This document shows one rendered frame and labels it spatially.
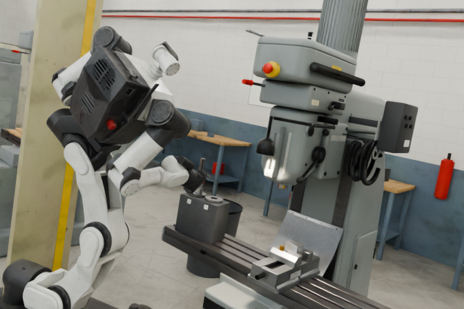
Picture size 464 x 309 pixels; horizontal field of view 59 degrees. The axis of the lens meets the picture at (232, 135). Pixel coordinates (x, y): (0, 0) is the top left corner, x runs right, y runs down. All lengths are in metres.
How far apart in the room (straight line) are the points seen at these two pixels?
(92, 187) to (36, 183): 1.36
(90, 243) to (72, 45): 1.63
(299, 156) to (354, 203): 0.52
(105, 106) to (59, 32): 1.52
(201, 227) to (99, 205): 0.53
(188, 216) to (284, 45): 0.95
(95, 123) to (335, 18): 1.11
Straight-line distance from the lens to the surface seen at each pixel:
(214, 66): 7.83
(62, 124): 1.78
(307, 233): 2.15
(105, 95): 1.48
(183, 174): 1.68
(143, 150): 1.48
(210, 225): 1.97
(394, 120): 1.81
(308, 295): 1.71
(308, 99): 1.60
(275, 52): 1.59
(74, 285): 1.88
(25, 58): 9.83
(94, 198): 1.72
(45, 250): 3.25
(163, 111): 1.43
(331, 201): 2.11
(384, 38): 6.24
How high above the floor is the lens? 1.64
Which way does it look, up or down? 6 degrees down
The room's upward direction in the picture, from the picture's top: 10 degrees clockwise
